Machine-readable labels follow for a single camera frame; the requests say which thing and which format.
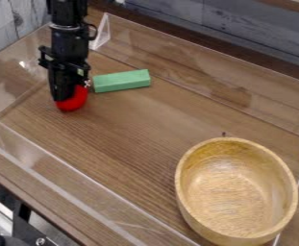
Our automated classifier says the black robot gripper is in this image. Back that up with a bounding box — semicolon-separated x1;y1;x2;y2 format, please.
39;23;98;102

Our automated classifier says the red plush strawberry toy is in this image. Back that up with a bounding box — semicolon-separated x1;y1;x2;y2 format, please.
55;86;88;111

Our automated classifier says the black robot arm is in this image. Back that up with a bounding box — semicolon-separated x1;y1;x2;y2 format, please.
39;0;98;102

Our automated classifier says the green rectangular block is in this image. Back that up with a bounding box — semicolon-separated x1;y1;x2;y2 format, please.
92;69;150;93

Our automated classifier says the light wooden bowl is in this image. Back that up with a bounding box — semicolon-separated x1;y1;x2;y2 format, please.
175;137;298;246

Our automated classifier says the clear acrylic table enclosure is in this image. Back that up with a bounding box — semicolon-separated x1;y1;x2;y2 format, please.
0;12;299;246

